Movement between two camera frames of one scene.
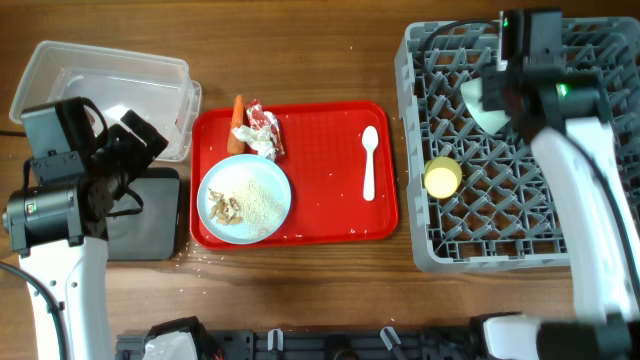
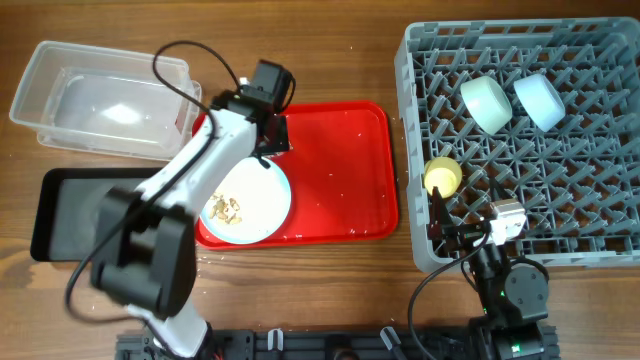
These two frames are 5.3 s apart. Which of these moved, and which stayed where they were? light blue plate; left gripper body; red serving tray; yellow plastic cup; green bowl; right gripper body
Moved: right gripper body; left gripper body
Stayed: green bowl; light blue plate; red serving tray; yellow plastic cup
